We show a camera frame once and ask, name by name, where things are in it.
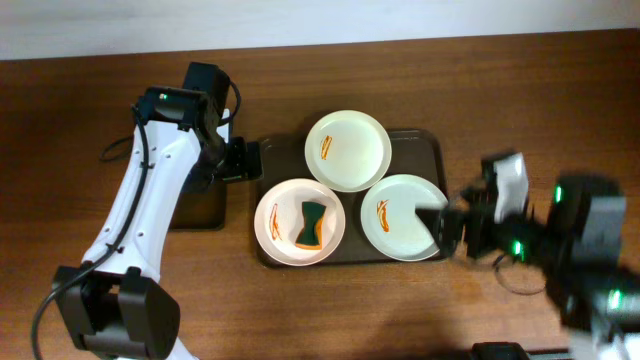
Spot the white plate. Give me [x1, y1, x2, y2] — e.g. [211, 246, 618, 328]
[304, 110, 392, 193]
[360, 174, 448, 262]
[253, 178, 346, 267]

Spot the orange green sponge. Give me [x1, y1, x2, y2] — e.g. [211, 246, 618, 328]
[295, 201, 326, 250]

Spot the white plate back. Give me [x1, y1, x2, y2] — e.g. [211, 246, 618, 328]
[304, 110, 392, 193]

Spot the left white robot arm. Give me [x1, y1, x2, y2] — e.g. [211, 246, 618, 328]
[30, 62, 263, 359]

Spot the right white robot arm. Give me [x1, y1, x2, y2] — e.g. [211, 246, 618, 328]
[415, 173, 639, 359]

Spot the small black water tray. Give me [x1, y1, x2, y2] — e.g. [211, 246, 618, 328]
[169, 181, 227, 232]

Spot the large brown serving tray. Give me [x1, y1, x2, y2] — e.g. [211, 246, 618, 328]
[254, 129, 447, 266]

